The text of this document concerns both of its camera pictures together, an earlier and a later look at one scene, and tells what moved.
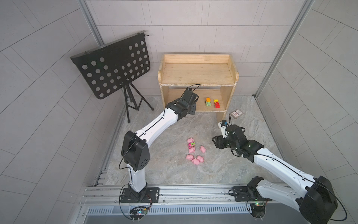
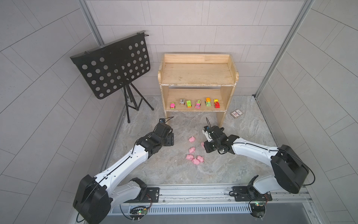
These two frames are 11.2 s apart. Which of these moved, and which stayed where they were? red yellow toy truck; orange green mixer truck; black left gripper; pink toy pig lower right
Moved: black left gripper
Stayed: red yellow toy truck; pink toy pig lower right; orange green mixer truck
